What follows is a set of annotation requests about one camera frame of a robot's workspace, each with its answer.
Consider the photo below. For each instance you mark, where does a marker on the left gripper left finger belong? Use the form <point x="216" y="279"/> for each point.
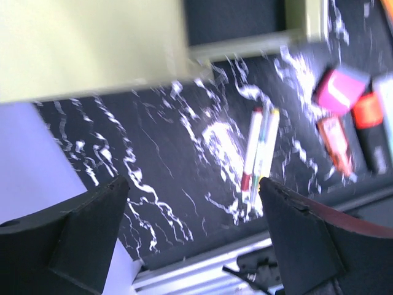
<point x="66" y="248"/>

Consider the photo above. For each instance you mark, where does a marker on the yellow-green drawer cabinet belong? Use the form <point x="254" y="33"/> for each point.
<point x="62" y="49"/>

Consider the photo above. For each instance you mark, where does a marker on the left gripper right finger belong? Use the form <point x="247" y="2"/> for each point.
<point x="316" y="242"/>

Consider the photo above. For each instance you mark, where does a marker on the aluminium frame rail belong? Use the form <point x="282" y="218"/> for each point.
<point x="203" y="273"/>

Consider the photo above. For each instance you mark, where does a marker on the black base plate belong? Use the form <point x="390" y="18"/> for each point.
<point x="353" y="199"/>

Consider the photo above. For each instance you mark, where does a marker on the pale green highlighter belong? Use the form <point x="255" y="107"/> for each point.
<point x="382" y="86"/>

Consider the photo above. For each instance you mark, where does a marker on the orange correction tape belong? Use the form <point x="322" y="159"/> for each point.
<point x="336" y="142"/>

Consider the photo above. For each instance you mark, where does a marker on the orange black highlighter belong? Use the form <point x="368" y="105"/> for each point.
<point x="368" y="117"/>

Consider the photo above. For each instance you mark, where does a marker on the orange folder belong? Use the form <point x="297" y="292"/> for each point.
<point x="388" y="7"/>

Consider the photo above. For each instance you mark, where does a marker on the green clear highlighter pen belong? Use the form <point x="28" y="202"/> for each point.
<point x="257" y="168"/>

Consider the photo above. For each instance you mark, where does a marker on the yellow-capped white marker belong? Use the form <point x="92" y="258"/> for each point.
<point x="268" y="151"/>

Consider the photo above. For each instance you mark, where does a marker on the pink eraser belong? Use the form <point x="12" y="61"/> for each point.
<point x="340" y="88"/>

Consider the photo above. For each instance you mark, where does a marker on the red-capped white marker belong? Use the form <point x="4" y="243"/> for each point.
<point x="253" y="139"/>

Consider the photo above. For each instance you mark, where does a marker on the black marble desk mat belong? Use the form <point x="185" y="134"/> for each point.
<point x="181" y="145"/>

